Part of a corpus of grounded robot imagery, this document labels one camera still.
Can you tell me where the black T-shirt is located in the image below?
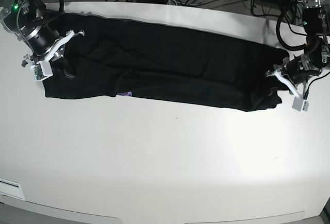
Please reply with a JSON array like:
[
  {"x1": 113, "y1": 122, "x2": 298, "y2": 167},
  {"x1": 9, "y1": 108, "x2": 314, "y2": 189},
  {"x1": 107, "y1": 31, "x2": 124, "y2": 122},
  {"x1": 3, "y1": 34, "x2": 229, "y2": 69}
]
[{"x1": 43, "y1": 13, "x2": 288, "y2": 112}]

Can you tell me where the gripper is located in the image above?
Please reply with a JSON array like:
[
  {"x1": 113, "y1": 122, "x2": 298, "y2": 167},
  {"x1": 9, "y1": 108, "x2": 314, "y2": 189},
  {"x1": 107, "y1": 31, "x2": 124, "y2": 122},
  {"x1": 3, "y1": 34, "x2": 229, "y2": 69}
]
[
  {"x1": 21, "y1": 25, "x2": 85, "y2": 67},
  {"x1": 265, "y1": 55, "x2": 322, "y2": 98}
]

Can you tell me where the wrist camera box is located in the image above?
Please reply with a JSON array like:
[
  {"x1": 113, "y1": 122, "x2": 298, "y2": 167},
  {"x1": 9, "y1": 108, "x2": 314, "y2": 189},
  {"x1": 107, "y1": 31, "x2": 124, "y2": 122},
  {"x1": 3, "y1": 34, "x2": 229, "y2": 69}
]
[
  {"x1": 29, "y1": 61, "x2": 53, "y2": 82},
  {"x1": 292, "y1": 97, "x2": 309, "y2": 112}
]

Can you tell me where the white label plate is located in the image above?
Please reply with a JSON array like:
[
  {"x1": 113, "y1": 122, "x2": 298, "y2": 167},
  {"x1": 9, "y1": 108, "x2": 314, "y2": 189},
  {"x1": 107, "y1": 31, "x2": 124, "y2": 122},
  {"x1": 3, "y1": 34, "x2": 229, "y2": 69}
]
[{"x1": 0, "y1": 178, "x2": 25, "y2": 201}]

